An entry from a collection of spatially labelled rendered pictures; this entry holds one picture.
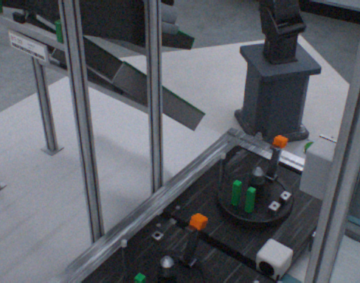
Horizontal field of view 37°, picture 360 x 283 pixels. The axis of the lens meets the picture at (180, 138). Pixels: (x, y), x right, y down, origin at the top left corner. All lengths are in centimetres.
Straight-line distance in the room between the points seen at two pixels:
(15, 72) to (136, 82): 249
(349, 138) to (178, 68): 103
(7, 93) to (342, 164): 272
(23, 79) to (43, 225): 226
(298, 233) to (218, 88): 66
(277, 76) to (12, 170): 63
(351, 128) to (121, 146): 78
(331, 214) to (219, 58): 103
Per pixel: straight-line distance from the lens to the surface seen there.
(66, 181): 123
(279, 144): 99
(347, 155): 65
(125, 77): 93
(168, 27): 101
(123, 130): 136
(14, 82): 332
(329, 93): 156
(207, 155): 112
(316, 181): 72
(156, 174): 106
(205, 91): 150
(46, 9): 87
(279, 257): 90
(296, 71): 123
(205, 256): 91
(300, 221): 99
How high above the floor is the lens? 166
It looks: 37 degrees down
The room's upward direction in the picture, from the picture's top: 1 degrees clockwise
